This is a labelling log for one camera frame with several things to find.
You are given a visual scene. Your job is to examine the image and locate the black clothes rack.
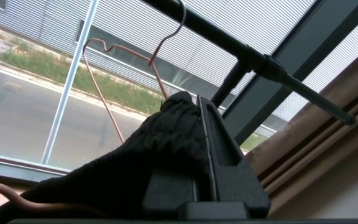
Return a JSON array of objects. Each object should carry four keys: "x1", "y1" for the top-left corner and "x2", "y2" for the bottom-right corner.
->
[{"x1": 141, "y1": 0, "x2": 357, "y2": 126}]

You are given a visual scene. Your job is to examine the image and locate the black shorts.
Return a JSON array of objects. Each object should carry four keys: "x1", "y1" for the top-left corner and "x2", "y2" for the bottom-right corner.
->
[{"x1": 0, "y1": 90, "x2": 211, "y2": 220}]

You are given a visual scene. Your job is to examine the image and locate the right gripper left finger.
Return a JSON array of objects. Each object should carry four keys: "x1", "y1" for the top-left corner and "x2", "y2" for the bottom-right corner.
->
[{"x1": 142, "y1": 167, "x2": 199, "y2": 220}]

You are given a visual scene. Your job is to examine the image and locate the window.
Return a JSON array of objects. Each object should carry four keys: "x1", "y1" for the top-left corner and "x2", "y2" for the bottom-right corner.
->
[{"x1": 0, "y1": 0, "x2": 358, "y2": 184}]

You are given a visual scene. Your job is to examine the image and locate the brown curtain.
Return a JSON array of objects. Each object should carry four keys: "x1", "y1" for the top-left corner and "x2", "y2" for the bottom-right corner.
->
[{"x1": 246, "y1": 40, "x2": 358, "y2": 218}]

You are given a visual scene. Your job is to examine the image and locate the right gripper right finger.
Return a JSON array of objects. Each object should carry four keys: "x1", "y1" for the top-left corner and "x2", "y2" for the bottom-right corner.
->
[{"x1": 196, "y1": 95, "x2": 272, "y2": 220}]

